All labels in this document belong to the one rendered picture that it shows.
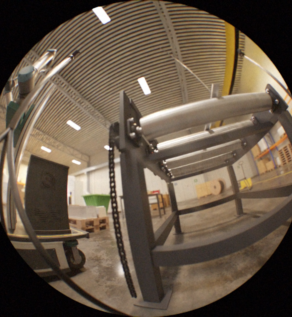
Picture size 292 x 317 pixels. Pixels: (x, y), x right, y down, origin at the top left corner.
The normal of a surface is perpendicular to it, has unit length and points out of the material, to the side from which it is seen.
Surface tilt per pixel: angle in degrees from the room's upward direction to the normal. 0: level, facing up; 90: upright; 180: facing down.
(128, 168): 90
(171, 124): 144
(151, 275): 90
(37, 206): 90
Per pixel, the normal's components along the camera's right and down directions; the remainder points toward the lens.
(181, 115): -0.25, 0.11
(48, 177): 0.88, -0.29
